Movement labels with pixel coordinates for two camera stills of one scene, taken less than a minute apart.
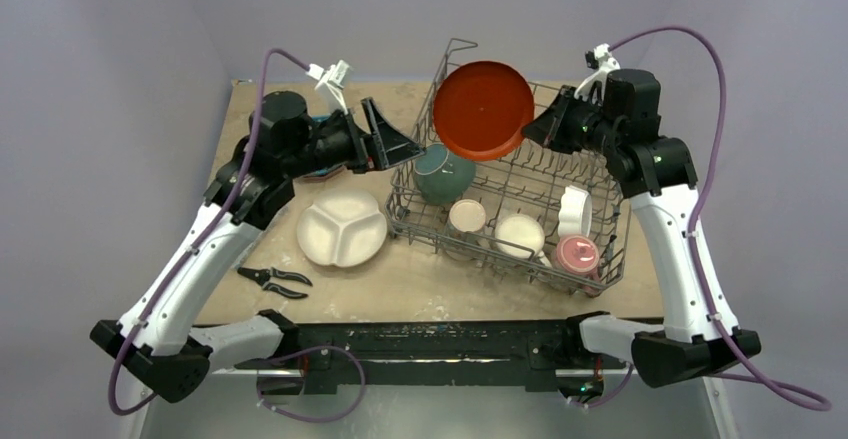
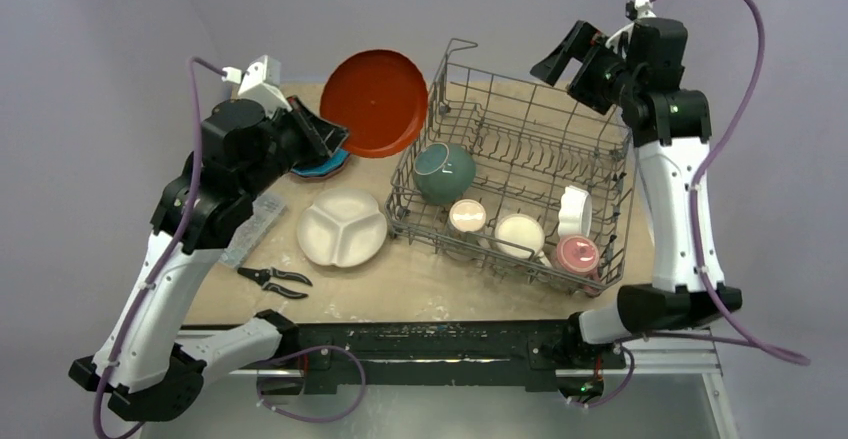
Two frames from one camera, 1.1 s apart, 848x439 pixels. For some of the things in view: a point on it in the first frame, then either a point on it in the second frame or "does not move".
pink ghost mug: x=579 y=255 does not move
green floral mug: x=521 y=230 does not move
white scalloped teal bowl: x=442 y=176 does not move
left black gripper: x=391 y=145 -> x=323 y=140
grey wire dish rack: x=551 y=211 does not move
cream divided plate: x=343 y=227 does not move
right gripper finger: x=540 y=130 -> x=578 y=44
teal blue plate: x=328 y=172 does not move
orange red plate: x=481 y=109 -> x=379 y=96
